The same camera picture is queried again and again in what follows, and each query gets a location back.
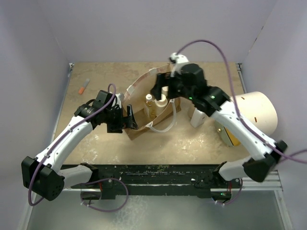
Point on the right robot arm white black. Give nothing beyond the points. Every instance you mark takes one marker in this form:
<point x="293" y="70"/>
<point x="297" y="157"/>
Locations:
<point x="216" y="104"/>

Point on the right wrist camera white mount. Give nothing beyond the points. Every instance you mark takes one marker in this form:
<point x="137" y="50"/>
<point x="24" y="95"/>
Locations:
<point x="178" y="61"/>

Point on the cream round bottle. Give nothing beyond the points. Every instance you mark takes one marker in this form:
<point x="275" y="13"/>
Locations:
<point x="161" y="104"/>

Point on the small orange capped tube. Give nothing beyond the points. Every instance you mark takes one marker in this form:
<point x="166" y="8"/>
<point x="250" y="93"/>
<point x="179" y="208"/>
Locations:
<point x="82" y="89"/>

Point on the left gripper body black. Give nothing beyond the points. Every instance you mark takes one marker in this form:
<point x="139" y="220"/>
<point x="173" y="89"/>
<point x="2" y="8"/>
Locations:
<point x="115" y="120"/>

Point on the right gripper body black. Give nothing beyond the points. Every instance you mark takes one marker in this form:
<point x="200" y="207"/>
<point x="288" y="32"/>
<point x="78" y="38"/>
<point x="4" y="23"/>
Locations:
<point x="177" y="89"/>

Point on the brown burlap canvas bag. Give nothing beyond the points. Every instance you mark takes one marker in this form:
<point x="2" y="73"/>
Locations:
<point x="135" y="95"/>

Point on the cream cylinder with orange lid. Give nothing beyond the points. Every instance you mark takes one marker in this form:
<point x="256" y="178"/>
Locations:
<point x="258" y="109"/>

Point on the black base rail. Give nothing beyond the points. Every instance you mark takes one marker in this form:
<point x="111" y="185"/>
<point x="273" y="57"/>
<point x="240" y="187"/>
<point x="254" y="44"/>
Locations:
<point x="198" y="180"/>

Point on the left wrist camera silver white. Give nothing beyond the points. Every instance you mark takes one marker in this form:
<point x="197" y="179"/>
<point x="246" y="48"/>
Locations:
<point x="120" y="96"/>

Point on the beige jar at bag rear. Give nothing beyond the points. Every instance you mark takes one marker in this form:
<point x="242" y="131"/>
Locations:
<point x="165" y="90"/>

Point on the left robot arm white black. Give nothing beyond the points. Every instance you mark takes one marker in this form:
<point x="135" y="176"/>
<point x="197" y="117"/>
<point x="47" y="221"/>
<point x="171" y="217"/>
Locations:
<point x="44" y="175"/>

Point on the clear amber liquid bottle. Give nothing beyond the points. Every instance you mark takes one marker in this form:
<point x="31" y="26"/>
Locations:
<point x="149" y="106"/>

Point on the white bottle with black cap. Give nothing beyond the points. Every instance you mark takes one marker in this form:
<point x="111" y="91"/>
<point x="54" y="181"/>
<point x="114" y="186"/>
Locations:
<point x="198" y="118"/>

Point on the aluminium frame rail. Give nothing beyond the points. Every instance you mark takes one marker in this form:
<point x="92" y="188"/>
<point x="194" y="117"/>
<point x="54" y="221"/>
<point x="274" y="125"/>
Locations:
<point x="263" y="151"/>

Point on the tan pump lotion bottle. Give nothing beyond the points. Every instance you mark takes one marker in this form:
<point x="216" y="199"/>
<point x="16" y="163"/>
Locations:
<point x="191" y="111"/>

